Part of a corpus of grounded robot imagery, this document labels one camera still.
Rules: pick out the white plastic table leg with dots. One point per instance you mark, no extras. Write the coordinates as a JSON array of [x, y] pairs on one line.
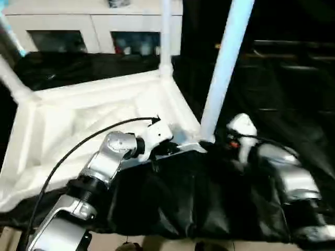
[[222, 73], [166, 39], [13, 83]]

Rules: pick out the white plastic table top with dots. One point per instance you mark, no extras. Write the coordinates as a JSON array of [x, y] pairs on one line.
[[78, 117]]

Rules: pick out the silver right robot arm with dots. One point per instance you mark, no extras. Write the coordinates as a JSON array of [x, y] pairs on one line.
[[295, 177]]

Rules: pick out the black mat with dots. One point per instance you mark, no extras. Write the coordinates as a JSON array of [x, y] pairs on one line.
[[183, 198]]

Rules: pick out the black television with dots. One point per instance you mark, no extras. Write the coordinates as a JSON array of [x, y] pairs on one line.
[[293, 44]]

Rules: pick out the black box with beige label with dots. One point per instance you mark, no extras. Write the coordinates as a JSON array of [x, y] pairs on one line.
[[204, 21]]

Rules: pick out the clear bag on cabinet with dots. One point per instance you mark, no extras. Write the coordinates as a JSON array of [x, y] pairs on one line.
[[119, 3]]

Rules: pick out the white cabinet with glass doors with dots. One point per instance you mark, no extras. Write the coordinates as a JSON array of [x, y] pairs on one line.
[[78, 23]]

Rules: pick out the blue white package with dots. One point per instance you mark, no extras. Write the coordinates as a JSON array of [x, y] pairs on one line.
[[14, 39]]

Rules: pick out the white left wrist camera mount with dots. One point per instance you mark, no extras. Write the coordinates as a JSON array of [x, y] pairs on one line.
[[157, 136]]

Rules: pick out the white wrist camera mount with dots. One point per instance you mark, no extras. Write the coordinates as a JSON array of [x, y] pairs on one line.
[[157, 136], [243, 125]]

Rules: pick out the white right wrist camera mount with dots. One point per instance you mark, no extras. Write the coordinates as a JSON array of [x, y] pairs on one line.
[[243, 125]]

